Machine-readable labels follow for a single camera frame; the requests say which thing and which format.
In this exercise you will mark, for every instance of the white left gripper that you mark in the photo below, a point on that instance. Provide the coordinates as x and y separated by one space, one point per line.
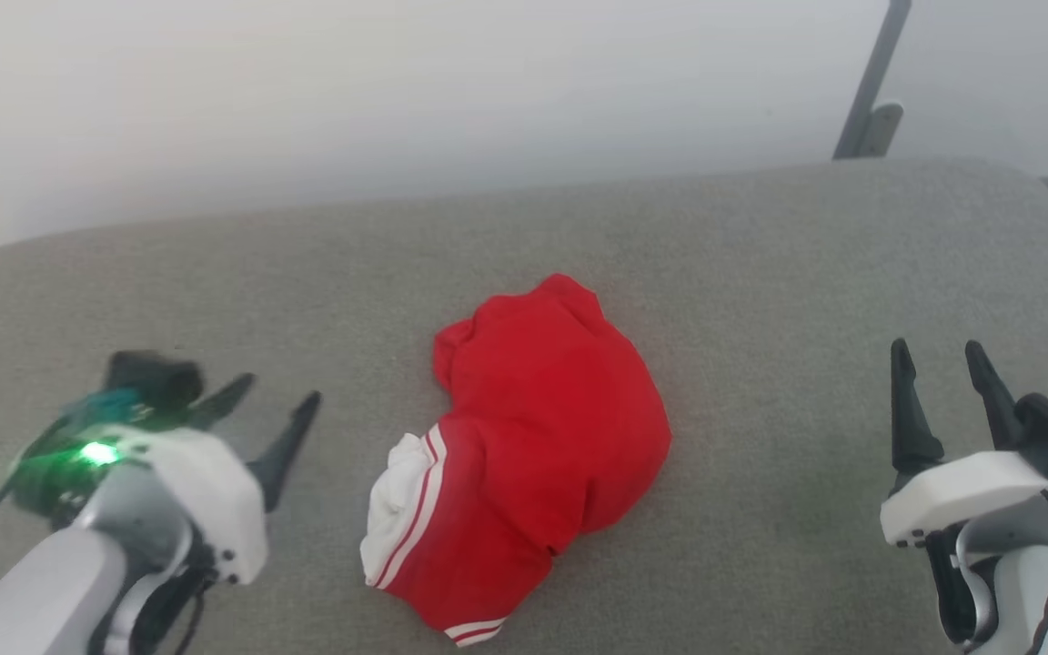
215 505

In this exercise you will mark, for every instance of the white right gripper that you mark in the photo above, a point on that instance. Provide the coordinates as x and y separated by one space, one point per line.
961 491

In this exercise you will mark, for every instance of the red and white garment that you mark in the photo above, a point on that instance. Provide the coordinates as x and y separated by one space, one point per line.
542 428

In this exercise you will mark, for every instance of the grey fabric sofa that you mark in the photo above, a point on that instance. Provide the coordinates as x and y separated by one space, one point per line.
760 382

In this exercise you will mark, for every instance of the grey metal pole with bracket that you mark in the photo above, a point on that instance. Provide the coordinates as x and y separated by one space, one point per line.
868 100

